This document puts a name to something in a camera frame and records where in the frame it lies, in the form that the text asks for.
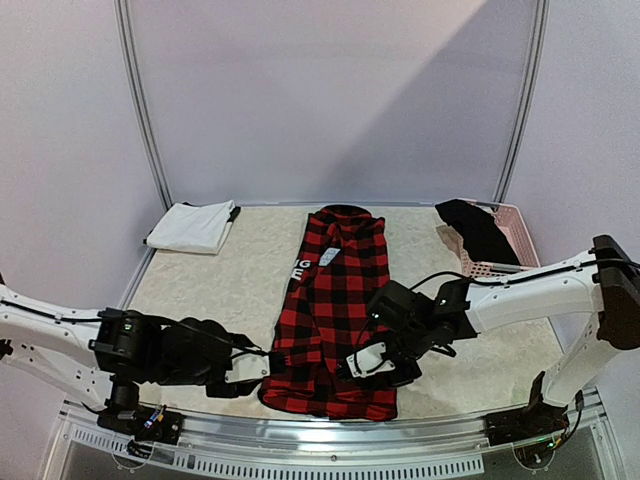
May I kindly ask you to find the red black plaid garment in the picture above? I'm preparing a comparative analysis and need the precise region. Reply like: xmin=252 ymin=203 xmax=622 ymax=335
xmin=258 ymin=205 xmax=397 ymax=421

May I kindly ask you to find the white green raglan t-shirt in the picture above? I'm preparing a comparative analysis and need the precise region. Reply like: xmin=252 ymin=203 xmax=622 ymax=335
xmin=143 ymin=200 xmax=241 ymax=255

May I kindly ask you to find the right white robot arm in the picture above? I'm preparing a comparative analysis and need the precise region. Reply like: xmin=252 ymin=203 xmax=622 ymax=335
xmin=348 ymin=235 xmax=639 ymax=436

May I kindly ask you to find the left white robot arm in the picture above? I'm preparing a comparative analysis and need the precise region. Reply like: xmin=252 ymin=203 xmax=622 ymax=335
xmin=1 ymin=285 xmax=274 ymax=409

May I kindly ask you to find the pink plastic laundry basket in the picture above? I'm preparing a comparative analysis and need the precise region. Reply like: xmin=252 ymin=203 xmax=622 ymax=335
xmin=435 ymin=199 xmax=540 ymax=277

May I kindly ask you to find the black garment in basket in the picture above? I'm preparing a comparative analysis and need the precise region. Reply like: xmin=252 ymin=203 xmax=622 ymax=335
xmin=435 ymin=199 xmax=520 ymax=265

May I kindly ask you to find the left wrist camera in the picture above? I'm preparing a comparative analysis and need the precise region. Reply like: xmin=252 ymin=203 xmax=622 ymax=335
xmin=224 ymin=351 xmax=287 ymax=384

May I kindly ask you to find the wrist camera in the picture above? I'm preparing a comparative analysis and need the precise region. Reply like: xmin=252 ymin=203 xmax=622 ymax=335
xmin=336 ymin=342 xmax=395 ymax=380
xmin=224 ymin=351 xmax=287 ymax=384

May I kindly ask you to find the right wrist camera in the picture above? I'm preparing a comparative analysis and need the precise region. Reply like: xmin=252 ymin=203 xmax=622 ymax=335
xmin=336 ymin=342 xmax=395 ymax=380

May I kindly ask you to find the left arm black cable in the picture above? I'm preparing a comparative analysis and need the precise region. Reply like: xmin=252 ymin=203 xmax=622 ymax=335
xmin=0 ymin=294 xmax=271 ymax=361

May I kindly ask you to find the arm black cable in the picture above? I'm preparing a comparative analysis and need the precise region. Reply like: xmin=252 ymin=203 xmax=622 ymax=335
xmin=0 ymin=294 xmax=271 ymax=361
xmin=349 ymin=257 xmax=640 ymax=361

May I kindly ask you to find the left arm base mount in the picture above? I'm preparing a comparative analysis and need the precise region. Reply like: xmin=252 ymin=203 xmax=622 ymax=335
xmin=97 ymin=382 xmax=186 ymax=445

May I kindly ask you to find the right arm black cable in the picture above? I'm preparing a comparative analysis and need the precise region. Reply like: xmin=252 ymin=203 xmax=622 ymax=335
xmin=349 ymin=257 xmax=640 ymax=361

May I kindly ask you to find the aluminium front rail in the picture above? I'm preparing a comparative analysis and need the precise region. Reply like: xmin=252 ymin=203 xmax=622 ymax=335
xmin=40 ymin=388 xmax=631 ymax=479

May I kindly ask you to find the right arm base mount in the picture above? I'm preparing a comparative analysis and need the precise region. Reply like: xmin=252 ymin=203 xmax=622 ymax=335
xmin=483 ymin=372 xmax=584 ymax=451

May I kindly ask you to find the right aluminium frame post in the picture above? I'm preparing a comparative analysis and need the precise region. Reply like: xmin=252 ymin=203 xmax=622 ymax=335
xmin=493 ymin=0 xmax=549 ymax=203

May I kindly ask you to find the aluminium frame post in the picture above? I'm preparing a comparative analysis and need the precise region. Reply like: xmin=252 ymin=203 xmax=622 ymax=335
xmin=113 ymin=0 xmax=176 ymax=211
xmin=493 ymin=0 xmax=549 ymax=203

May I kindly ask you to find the left aluminium frame post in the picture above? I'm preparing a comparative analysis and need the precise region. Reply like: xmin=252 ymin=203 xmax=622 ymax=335
xmin=113 ymin=0 xmax=176 ymax=211

